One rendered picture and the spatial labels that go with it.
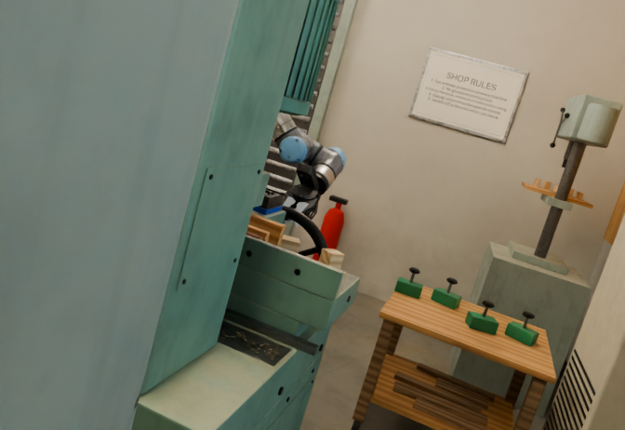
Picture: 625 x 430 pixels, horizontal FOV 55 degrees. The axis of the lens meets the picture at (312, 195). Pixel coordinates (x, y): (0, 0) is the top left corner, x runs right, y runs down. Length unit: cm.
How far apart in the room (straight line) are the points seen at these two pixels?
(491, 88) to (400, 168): 77
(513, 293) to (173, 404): 249
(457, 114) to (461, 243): 85
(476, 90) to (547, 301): 148
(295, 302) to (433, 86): 305
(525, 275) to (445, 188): 110
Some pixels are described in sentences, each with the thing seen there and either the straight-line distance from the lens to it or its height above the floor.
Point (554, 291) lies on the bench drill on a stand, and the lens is 321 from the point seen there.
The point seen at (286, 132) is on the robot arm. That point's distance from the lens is 166.
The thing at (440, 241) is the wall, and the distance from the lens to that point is 410.
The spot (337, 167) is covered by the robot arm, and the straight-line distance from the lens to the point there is 177.
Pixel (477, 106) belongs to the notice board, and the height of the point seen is 143.
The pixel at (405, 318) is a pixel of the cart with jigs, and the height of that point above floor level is 53.
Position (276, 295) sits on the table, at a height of 87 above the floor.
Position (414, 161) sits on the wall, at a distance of 406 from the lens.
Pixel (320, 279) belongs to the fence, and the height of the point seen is 93.
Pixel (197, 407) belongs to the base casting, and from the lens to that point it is 88.
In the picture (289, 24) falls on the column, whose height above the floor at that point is 133.
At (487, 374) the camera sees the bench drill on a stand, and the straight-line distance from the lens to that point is 332.
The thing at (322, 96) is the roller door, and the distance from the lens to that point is 410.
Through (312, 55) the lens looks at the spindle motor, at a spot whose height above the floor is 131.
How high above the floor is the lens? 125
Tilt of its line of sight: 10 degrees down
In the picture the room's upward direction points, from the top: 16 degrees clockwise
